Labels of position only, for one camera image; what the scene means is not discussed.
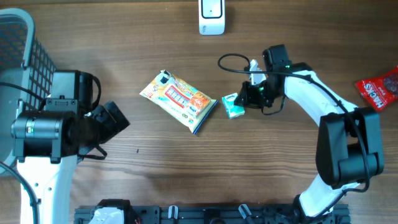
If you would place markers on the grey black shopping basket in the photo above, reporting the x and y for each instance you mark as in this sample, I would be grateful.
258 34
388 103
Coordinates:
24 63

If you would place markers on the red candy bag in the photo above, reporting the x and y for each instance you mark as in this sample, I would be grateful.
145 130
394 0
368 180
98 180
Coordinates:
380 91

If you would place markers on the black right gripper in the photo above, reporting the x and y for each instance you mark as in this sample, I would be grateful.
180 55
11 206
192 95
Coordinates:
249 98

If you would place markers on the white barcode scanner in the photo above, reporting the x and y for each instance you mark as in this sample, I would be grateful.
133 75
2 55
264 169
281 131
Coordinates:
211 17

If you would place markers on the yellow wet wipes pack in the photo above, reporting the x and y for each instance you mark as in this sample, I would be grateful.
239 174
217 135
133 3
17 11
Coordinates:
184 102

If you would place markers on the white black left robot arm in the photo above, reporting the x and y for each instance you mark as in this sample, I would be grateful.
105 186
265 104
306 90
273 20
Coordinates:
49 142

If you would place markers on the teal tissue pack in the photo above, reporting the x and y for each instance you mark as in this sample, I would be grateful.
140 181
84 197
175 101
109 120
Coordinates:
232 110

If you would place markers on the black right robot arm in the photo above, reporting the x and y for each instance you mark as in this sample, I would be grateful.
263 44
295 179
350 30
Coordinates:
349 145

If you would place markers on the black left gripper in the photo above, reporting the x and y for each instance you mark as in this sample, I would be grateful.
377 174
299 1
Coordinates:
111 127

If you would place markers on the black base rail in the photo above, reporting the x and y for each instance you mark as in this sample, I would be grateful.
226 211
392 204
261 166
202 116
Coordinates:
121 211

